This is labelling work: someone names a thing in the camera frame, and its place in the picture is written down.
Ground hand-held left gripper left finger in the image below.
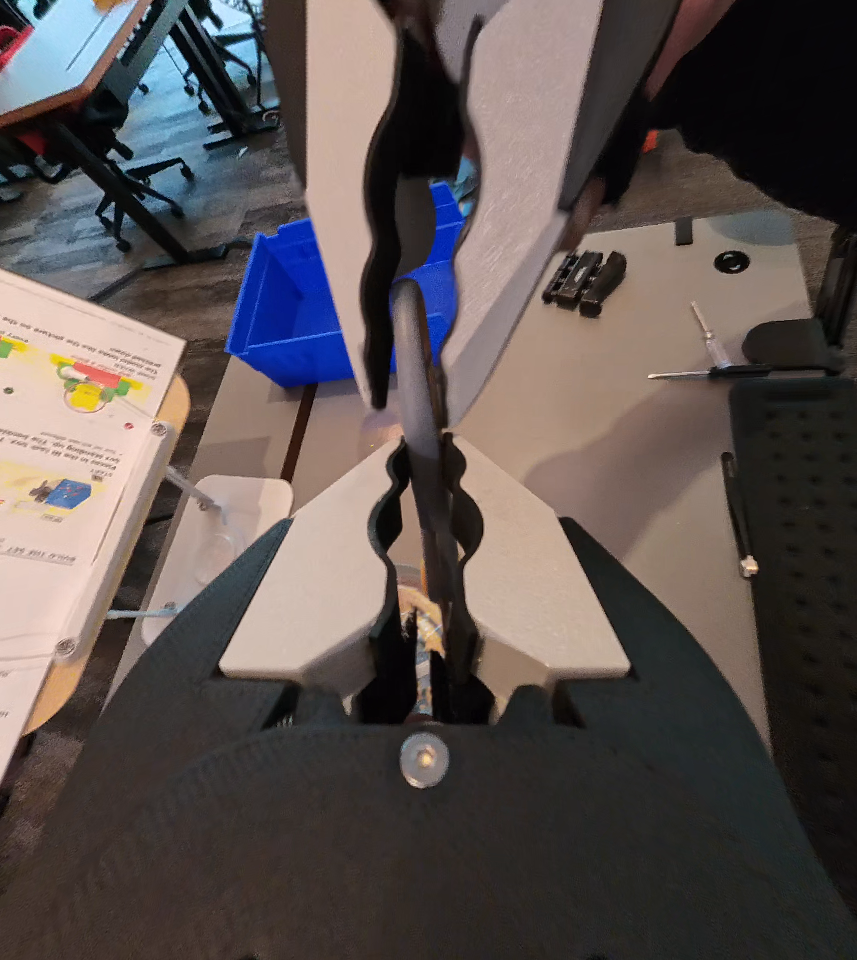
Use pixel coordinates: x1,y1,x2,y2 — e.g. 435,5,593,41
218,437,411,725

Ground white instruction board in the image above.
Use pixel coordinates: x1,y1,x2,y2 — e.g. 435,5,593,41
0,247,191,867

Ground clear handle screwdriver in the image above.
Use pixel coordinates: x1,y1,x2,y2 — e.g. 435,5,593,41
689,301,731,369

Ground long black tweezers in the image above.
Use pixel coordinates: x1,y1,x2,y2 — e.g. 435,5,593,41
721,452,760,579

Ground grey desk wooden edge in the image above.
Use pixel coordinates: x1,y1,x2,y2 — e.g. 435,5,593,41
0,0,190,144

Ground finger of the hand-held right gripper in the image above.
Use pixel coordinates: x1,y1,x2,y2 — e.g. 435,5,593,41
439,0,611,432
304,0,430,412

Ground black dimpled foam pad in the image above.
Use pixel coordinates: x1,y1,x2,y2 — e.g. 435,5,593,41
728,375,857,924

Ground black metal post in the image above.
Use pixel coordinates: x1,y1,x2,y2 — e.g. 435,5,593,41
814,228,857,350

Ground person's right hand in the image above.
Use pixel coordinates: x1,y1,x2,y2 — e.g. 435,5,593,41
562,0,709,252

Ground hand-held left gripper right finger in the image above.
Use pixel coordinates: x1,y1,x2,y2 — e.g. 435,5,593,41
439,433,632,725

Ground black rounded block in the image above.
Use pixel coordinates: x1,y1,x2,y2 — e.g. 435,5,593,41
742,318,847,378

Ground grey and yellow scissors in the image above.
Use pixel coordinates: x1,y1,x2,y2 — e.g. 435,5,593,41
391,172,469,601

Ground person's right forearm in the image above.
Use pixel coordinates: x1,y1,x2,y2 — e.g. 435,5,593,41
649,0,857,245

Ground blue plastic bin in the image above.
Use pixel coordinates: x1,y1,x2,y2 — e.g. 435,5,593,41
224,182,469,390

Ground clear maze ball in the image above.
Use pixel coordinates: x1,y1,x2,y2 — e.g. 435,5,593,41
397,562,448,717

